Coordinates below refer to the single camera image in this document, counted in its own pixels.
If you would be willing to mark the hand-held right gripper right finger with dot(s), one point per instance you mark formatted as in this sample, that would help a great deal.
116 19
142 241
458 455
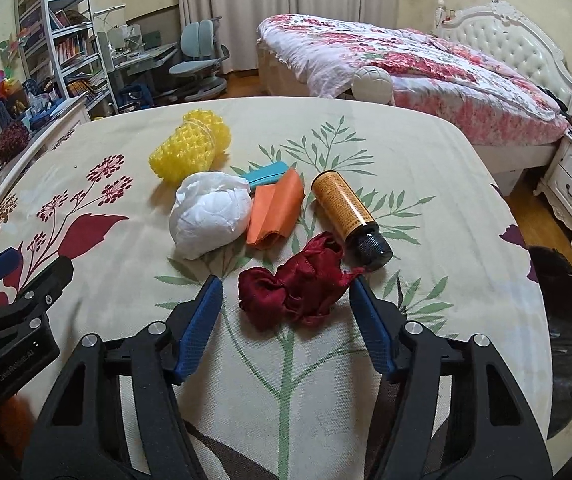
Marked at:
373 330

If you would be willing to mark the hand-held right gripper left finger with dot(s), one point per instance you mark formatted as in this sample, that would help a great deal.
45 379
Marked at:
198 330

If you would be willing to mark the dark red ribbon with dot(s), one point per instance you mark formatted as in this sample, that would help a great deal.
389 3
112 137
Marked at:
291 285

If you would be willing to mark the white plastic bag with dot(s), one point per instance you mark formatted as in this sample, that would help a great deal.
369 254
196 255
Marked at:
205 215

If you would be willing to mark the brown bottle with orange label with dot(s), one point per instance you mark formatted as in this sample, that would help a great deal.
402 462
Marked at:
341 205

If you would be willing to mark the orange cloth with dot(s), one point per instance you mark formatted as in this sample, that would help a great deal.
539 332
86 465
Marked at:
273 210

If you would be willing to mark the teal plastic case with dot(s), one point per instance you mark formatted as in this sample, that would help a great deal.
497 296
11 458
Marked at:
266 174

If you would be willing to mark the yellow foam fruit net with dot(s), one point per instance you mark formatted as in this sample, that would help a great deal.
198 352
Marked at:
185 145

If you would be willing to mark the bin with black bag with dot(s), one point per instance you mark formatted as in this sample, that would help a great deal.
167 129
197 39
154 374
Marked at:
561 310

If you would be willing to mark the dark red knitted hat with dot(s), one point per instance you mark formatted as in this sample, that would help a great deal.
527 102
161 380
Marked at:
8 142

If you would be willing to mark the floral leaf tablecloth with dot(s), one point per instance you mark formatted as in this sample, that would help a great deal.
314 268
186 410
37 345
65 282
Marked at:
416 160

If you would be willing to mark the blue plastic crate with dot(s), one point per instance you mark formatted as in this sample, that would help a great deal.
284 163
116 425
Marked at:
135 96

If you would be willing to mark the white volleyball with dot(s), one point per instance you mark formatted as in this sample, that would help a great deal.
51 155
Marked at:
372 85

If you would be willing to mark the white bookshelf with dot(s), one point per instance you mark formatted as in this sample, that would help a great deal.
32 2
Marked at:
65 35

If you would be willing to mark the grey study desk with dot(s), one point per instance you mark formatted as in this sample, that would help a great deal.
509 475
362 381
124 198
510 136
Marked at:
140 57

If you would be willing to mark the grey blue desk chair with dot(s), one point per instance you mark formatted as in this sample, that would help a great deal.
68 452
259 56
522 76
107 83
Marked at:
198 55

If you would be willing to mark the pink floral quilt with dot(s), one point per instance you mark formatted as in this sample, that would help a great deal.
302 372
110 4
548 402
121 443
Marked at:
341 45

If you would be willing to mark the white tufted bed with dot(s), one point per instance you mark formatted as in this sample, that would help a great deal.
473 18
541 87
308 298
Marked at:
511 40

